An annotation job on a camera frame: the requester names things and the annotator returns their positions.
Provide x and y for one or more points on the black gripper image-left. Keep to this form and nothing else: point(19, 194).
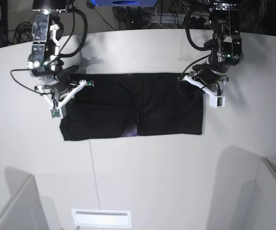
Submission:
point(58, 80)

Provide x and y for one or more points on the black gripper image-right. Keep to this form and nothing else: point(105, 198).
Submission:
point(209, 75)

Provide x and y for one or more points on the black T-shirt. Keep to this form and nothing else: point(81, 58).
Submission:
point(127, 105)

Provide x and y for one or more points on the black robot arm image-left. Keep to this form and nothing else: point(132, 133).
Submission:
point(45, 61)

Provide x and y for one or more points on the white power strip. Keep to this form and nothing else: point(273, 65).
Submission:
point(166, 18)

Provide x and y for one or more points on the blue box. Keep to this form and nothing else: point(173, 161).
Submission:
point(130, 3)

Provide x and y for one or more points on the white partition panel left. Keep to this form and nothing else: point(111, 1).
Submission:
point(24, 210)

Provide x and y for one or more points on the white partition panel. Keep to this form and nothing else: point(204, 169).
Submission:
point(260, 209)
point(24, 210)

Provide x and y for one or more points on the white partition panel right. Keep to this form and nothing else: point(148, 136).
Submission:
point(260, 209)

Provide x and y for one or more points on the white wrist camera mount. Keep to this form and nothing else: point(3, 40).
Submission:
point(57, 102)
point(215, 91)

